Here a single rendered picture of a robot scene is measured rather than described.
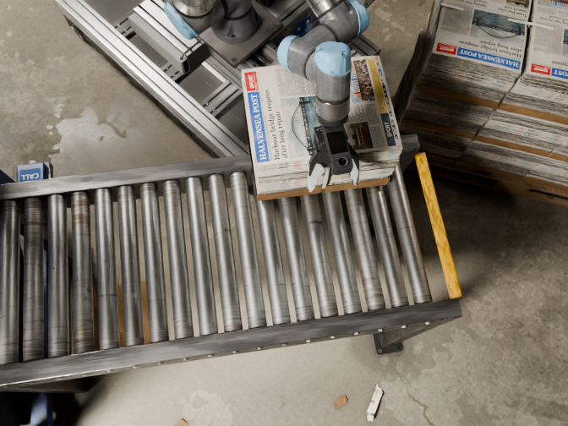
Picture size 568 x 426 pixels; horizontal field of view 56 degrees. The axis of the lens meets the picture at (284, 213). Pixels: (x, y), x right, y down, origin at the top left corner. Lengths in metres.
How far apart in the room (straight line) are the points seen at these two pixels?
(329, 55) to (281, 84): 0.32
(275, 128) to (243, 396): 1.21
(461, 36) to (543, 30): 0.27
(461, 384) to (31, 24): 2.59
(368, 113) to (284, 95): 0.22
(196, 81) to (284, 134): 1.13
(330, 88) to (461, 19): 0.84
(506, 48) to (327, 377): 1.36
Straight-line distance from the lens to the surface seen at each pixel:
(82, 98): 2.74
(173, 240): 1.50
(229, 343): 1.43
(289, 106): 1.38
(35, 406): 2.25
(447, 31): 1.85
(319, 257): 1.47
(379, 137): 1.36
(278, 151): 1.31
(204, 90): 2.39
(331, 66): 1.12
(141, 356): 1.46
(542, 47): 1.93
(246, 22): 1.71
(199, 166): 1.56
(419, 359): 2.30
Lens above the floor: 2.22
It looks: 71 degrees down
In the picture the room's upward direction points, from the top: 5 degrees clockwise
